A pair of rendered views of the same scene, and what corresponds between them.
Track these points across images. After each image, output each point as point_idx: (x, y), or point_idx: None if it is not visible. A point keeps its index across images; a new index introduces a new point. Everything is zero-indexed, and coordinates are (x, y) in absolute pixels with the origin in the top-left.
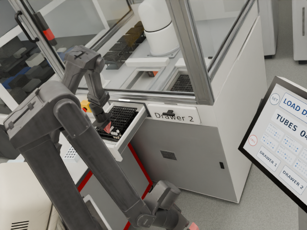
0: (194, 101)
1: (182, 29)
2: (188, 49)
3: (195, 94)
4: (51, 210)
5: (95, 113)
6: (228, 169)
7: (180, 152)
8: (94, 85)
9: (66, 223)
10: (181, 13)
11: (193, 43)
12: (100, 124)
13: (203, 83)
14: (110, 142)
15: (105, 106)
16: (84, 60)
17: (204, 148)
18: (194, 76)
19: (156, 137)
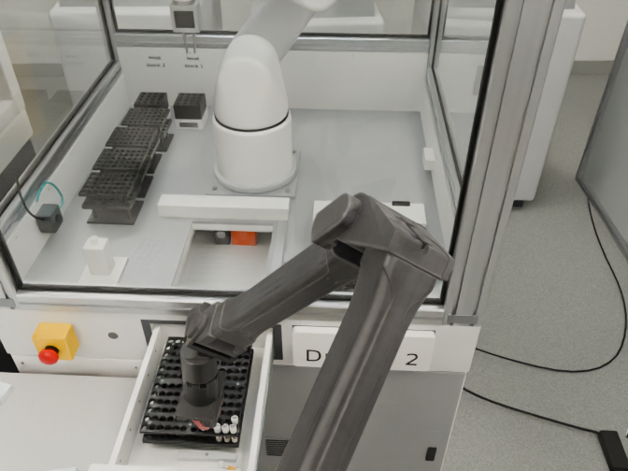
0: (436, 319)
1: (498, 151)
2: (491, 198)
3: (450, 301)
4: None
5: (202, 381)
6: (442, 460)
7: None
8: (304, 307)
9: None
10: (519, 114)
11: (511, 185)
12: (208, 413)
13: (486, 278)
14: (203, 454)
15: (127, 336)
16: (445, 254)
17: (404, 421)
18: (470, 261)
19: (269, 407)
